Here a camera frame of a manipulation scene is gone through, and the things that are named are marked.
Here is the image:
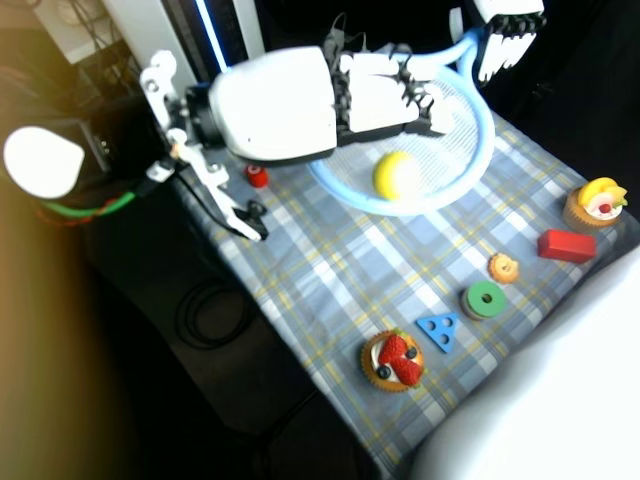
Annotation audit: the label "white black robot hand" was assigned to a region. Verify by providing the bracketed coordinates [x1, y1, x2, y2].
[448, 0, 547, 89]
[207, 43, 455, 169]

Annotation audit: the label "yellow ball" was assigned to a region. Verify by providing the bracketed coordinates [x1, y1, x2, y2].
[372, 151, 424, 201]

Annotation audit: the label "light blue toy racket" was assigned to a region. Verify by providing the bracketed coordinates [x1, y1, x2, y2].
[305, 27, 497, 218]

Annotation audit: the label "red cylinder block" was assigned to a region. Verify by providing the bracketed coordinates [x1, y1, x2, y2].
[244, 163, 270, 189]

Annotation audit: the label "white robot torso column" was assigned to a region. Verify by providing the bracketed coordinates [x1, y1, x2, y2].
[102, 0, 266, 89]

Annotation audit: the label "toy cupcake with orange slice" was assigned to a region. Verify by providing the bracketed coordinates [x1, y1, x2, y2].
[563, 177, 629, 234]

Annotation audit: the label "blue plaid tablecloth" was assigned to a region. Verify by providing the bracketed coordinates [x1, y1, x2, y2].
[172, 114, 640, 479]

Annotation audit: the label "red rectangular wooden block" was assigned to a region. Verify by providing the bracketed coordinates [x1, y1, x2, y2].
[537, 229, 598, 265]

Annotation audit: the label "tan flower-shaped toy cookie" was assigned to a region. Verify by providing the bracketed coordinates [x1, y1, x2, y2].
[488, 253, 520, 285]

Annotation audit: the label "stacked rings with green top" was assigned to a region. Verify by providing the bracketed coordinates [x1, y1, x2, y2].
[460, 280, 509, 321]

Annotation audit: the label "blue triangle block with holes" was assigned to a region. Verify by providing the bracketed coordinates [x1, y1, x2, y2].
[415, 312, 460, 354]

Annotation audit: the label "toy cupcake with strawberries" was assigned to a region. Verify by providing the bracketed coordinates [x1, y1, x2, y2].
[361, 328, 426, 394]

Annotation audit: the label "coiled black cable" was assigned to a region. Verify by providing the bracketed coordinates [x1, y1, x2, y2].
[173, 278, 251, 351]

